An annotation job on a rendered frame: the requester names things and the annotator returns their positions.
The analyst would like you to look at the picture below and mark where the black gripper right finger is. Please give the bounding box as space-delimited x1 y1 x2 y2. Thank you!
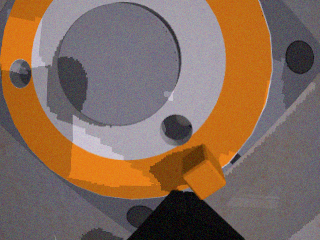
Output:
181 191 244 240

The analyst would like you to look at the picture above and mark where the orange round plate with holes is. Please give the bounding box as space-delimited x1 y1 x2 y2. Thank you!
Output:
0 0 273 200

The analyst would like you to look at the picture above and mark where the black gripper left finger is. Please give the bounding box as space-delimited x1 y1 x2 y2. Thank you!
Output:
127 189 187 240

